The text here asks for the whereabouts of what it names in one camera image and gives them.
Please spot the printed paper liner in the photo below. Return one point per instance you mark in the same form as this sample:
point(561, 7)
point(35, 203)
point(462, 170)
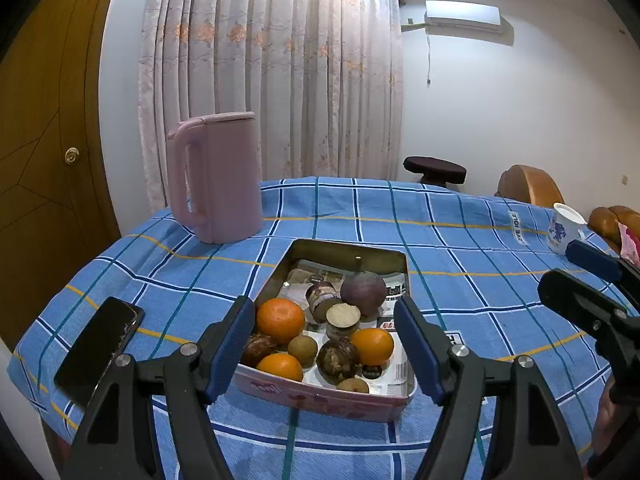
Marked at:
point(300, 277)

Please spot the dark round stool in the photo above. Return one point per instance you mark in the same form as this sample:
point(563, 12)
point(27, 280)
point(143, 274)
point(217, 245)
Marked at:
point(432, 166)

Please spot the gold metal tin box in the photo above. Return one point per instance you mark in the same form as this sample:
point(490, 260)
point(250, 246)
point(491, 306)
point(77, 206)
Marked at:
point(345, 252)

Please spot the brown leather sofa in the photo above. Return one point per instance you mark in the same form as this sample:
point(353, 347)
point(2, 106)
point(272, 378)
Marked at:
point(605, 217)

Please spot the pink electric kettle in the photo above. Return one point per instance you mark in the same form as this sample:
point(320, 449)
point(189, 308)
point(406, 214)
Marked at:
point(225, 175)

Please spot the dark brown mottled fruit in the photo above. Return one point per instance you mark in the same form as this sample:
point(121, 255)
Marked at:
point(257, 349)
point(339, 360)

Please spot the blue plaid tablecloth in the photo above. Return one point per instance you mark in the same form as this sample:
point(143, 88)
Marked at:
point(450, 240)

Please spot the pink floral cushion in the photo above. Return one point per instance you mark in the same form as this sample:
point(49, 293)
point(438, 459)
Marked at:
point(629, 240)

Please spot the white air conditioner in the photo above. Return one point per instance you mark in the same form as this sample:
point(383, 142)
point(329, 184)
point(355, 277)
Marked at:
point(462, 15)

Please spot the orange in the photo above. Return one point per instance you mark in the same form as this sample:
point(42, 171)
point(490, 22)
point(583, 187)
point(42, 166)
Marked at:
point(280, 320)
point(372, 345)
point(280, 367)

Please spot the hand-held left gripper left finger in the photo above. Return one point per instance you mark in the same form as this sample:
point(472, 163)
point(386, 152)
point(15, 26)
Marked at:
point(232, 345)

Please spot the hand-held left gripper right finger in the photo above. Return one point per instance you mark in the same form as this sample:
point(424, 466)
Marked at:
point(417, 350)

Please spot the purple passion fruit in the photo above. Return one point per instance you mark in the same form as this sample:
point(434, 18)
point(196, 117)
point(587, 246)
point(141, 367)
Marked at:
point(363, 287)

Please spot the brown kiwi fruit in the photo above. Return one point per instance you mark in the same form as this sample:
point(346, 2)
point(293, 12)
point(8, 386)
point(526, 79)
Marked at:
point(303, 350)

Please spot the pink floral curtain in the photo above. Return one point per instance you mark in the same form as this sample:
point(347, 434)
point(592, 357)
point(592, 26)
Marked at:
point(300, 60)

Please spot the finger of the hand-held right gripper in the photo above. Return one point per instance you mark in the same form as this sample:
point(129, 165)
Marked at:
point(570, 292)
point(592, 257)

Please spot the tan longan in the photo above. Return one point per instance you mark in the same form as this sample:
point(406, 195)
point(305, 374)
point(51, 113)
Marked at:
point(352, 386)

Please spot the person's right forearm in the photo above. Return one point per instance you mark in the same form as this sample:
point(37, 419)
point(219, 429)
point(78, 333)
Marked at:
point(606, 425)

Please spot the brown leather armchair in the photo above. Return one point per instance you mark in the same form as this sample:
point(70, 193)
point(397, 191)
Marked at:
point(530, 185)

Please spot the air conditioner pipe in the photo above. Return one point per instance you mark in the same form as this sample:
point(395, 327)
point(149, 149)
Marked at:
point(414, 25)

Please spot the brass door lock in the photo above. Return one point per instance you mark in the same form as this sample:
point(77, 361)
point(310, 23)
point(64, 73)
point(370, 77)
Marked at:
point(72, 156)

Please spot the black smartphone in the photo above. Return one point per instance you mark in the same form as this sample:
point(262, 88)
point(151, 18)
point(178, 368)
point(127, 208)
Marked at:
point(97, 345)

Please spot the white mug with blue print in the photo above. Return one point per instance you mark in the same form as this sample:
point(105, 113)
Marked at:
point(562, 230)

